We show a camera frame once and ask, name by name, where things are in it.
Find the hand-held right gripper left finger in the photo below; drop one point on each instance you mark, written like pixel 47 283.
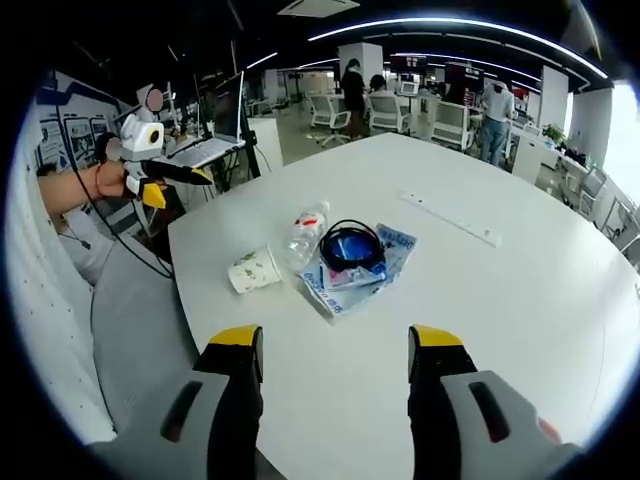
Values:
pixel 227 400

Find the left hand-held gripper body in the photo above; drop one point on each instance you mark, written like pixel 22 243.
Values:
pixel 140 137

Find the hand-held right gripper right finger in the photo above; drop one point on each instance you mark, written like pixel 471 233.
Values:
pixel 450 400

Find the white printed paper cup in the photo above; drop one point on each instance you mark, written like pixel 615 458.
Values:
pixel 252 270

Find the clear plastic bottle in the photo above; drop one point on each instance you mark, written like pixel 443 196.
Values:
pixel 305 235

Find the blue white plastic packet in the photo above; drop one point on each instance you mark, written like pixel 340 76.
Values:
pixel 400 245

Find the person's left hand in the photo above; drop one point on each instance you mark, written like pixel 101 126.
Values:
pixel 112 180

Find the open silver laptop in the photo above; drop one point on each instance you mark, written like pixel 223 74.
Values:
pixel 227 115

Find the white table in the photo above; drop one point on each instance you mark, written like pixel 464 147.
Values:
pixel 475 300

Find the person's white shirt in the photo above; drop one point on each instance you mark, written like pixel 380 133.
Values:
pixel 45 310

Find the white office chair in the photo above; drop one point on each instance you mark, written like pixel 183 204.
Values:
pixel 387 112
pixel 327 115
pixel 594 190
pixel 450 125

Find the white table socket cover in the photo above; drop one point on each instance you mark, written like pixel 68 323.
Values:
pixel 450 217

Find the green potted plant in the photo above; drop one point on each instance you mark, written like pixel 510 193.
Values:
pixel 554 134

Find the wall poster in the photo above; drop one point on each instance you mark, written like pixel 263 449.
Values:
pixel 75 130

